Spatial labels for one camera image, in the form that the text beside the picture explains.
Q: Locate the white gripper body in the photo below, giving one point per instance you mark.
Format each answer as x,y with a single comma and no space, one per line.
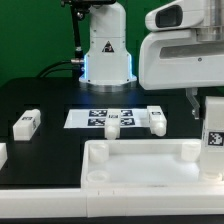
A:
175,59

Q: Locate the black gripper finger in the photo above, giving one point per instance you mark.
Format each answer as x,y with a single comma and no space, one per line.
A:
191,94

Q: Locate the white desk top tray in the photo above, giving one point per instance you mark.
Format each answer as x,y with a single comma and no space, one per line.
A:
144,163

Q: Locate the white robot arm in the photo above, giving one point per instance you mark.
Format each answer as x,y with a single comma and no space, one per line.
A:
107,64

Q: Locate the white marker sheet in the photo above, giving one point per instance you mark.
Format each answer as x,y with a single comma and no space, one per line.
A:
95,118

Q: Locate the white left barrier block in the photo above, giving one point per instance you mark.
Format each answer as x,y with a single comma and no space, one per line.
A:
3,154

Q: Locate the white front barrier rail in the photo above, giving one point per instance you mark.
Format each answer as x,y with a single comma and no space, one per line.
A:
51,203

